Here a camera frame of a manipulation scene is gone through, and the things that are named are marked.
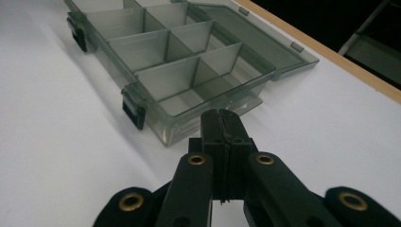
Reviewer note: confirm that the grey metal stand frame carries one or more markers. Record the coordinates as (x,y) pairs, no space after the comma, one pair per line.
(375,56)

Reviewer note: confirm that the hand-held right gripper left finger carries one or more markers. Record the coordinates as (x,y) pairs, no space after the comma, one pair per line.
(214,142)

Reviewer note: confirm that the transparent grey compartment storage box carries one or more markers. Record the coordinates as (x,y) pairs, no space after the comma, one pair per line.
(176,63)

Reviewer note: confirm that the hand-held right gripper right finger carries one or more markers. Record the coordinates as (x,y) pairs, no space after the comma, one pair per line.
(236,145)

